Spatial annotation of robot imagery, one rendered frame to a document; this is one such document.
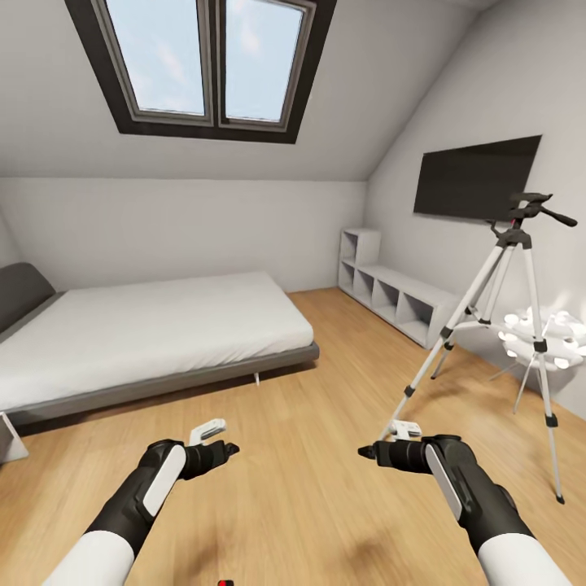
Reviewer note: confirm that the fixed window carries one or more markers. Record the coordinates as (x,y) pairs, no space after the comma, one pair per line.
(234,70)

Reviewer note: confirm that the wall mounted tv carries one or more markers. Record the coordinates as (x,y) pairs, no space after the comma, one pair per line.
(476,181)

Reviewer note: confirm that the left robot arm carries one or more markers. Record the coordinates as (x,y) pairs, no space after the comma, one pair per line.
(107,551)

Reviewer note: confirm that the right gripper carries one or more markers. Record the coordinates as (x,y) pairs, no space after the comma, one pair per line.
(394,454)

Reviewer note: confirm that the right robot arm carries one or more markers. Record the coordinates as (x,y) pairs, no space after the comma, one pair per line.
(506,549)

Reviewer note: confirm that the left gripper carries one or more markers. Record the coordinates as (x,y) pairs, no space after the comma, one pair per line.
(213,455)

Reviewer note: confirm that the bookcase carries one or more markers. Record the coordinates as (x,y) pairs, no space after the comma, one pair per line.
(375,286)

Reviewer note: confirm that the camera tripod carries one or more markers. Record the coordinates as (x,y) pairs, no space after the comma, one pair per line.
(502,254)

